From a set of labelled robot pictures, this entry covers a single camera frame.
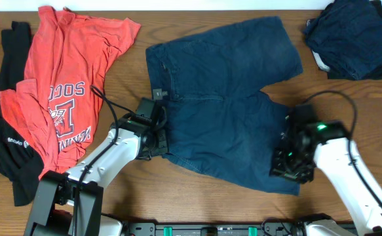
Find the folded navy garment pile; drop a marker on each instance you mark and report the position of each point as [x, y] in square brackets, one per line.
[346, 39]

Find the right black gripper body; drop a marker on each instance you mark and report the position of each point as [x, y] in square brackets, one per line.
[291, 166]

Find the navy blue denim shorts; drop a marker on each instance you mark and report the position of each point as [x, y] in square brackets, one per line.
[220, 122]

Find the red printed t-shirt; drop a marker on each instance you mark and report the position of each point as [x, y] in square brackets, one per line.
[53, 107]

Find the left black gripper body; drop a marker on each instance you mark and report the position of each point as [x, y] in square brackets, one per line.
[160, 145]

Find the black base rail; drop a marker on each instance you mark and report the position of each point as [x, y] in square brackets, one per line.
[265, 228]

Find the black t-shirt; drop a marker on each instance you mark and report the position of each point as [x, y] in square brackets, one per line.
[19, 162]

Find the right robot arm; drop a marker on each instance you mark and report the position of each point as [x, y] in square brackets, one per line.
[338, 157]

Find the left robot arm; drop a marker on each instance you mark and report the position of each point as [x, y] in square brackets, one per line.
[71, 203]

